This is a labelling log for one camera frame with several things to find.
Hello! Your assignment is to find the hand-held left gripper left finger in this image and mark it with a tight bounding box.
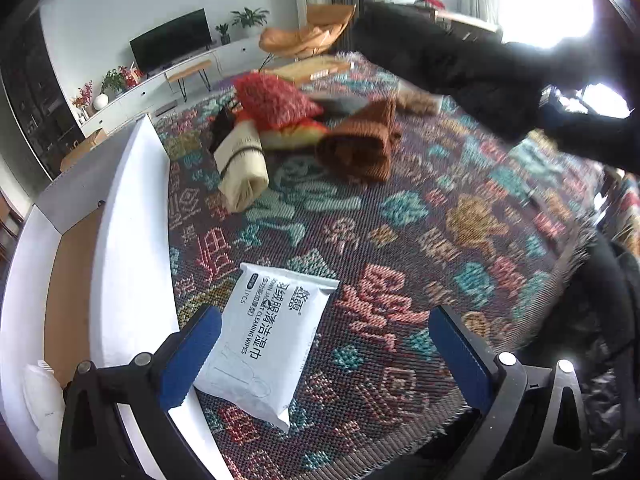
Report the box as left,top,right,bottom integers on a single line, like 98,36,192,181
58,304,223,480

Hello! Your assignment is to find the beige cloth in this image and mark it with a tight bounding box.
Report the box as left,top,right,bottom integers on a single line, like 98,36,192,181
214,122,271,213

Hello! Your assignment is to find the wooden crib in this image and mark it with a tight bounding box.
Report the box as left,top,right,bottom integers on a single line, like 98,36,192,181
425,2,501,41

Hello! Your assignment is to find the cardboard box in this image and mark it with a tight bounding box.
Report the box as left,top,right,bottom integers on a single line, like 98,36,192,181
60,129,108,173

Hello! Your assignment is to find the white towel bundle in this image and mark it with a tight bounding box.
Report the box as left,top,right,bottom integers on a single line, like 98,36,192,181
22,360,68,463

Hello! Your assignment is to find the person's right forearm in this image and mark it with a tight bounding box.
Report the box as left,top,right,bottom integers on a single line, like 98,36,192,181
350,2,640,176

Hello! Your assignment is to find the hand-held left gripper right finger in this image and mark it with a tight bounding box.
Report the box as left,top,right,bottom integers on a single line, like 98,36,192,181
428,304,593,480

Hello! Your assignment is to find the white storage box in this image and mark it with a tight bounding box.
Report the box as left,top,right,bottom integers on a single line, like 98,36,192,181
0,112,236,480

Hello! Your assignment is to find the wooden bench with black legs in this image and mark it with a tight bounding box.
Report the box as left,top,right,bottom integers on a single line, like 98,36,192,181
166,60,213,101

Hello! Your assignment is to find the patterned woven blanket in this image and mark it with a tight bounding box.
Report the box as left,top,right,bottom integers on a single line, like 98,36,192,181
155,52,640,480

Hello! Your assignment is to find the white television cabinet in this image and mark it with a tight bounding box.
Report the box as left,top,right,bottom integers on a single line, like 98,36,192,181
80,35,281,128

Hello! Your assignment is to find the black television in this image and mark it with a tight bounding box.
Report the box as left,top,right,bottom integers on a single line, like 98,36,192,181
129,8,212,73

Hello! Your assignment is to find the person's black jacket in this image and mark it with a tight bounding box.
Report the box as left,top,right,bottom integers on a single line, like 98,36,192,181
565,232,640,461

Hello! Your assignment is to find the orange fish plush pillow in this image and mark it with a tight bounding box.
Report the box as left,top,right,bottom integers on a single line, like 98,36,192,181
235,110,331,150

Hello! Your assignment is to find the red leopard mesh bag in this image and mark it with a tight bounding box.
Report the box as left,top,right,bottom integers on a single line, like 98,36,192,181
234,72,325,128

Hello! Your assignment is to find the red flower arrangement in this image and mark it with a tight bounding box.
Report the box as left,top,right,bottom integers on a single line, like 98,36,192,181
72,81,95,118

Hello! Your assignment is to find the brown knitted cloth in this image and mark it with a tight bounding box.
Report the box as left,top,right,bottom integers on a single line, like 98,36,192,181
315,99,403,183

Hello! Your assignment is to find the white wet wipes packet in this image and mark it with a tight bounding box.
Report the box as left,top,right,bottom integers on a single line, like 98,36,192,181
192,261,341,433

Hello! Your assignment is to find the large green potted plant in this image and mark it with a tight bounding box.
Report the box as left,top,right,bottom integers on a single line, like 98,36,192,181
231,7,270,31

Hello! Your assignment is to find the clear jar with black lid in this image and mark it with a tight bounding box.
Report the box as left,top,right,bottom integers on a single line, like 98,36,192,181
395,89,446,116

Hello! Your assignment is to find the black glass display cabinet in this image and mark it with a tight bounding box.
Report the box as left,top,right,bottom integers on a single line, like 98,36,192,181
0,10,86,181

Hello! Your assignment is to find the flat wooden game box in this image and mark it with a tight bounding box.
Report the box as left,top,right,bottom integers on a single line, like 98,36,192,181
262,57,356,86

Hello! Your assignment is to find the orange rocking chair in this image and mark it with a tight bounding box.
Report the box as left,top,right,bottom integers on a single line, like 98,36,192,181
259,4,357,68

